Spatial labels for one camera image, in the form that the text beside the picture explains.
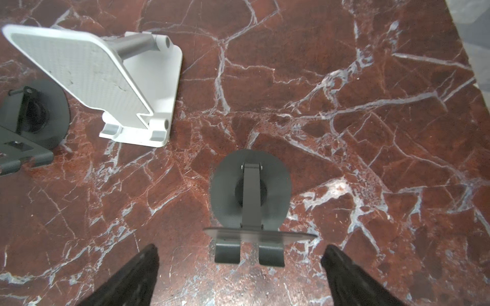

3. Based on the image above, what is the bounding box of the black round-base phone stand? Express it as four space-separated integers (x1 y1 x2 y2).
1 80 70 176

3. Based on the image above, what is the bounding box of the white phone stand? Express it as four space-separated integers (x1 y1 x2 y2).
2 25 183 148

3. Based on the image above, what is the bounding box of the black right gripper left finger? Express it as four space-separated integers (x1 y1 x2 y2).
79 244 160 305

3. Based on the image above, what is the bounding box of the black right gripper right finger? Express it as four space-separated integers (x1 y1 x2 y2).
321 244 404 306

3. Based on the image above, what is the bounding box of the grey round-base phone stand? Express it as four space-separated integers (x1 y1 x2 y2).
204 149 316 267

